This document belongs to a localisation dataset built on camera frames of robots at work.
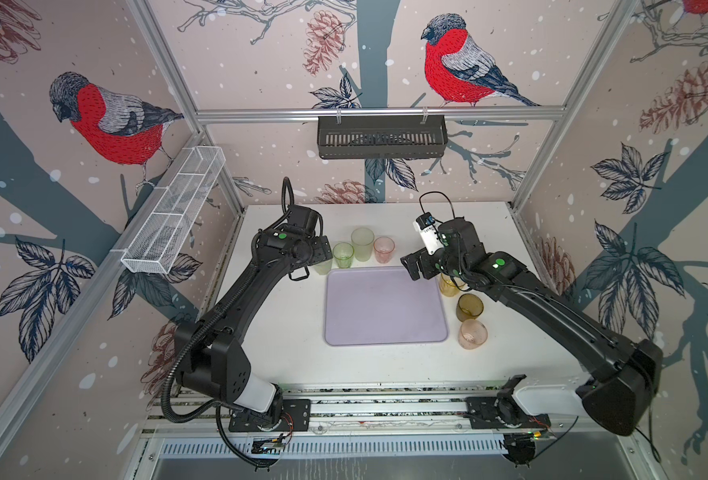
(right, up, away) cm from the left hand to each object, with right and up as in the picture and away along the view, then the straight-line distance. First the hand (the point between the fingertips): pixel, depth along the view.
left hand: (314, 253), depth 83 cm
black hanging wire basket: (+20, +40, +21) cm, 49 cm away
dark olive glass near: (+46, -17, +7) cm, 50 cm away
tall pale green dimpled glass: (+14, +3, +15) cm, 21 cm away
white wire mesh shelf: (-37, +3, -11) cm, 39 cm away
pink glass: (+21, 0, +23) cm, 31 cm away
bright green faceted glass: (+7, -1, +21) cm, 22 cm away
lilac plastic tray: (+18, -17, +10) cm, 27 cm away
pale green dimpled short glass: (0, -6, +18) cm, 19 cm away
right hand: (+27, 0, -5) cm, 28 cm away
